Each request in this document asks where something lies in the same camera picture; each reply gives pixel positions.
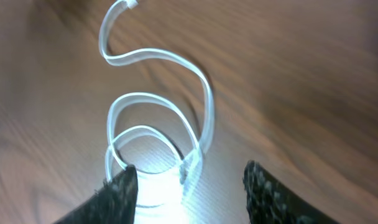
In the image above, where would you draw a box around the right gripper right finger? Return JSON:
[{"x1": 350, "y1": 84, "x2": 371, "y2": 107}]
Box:
[{"x1": 242, "y1": 161, "x2": 336, "y2": 224}]

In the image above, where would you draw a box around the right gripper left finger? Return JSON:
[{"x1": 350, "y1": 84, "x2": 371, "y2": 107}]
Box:
[{"x1": 55, "y1": 165, "x2": 138, "y2": 224}]

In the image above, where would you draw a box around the white usb cable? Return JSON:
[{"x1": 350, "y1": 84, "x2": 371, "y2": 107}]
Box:
[{"x1": 98, "y1": 0, "x2": 215, "y2": 224}]

